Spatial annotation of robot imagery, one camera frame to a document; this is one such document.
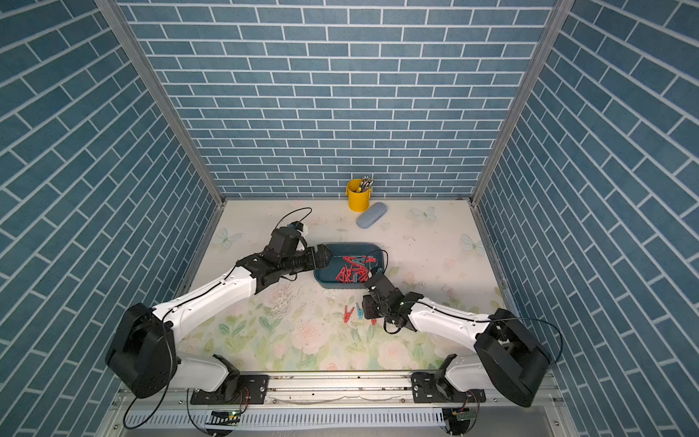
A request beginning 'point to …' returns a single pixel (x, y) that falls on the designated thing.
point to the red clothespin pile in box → (356, 270)
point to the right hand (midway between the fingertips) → (367, 305)
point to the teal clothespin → (360, 311)
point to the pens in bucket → (366, 184)
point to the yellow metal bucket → (358, 201)
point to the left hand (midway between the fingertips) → (330, 257)
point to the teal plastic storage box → (325, 277)
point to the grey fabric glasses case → (371, 215)
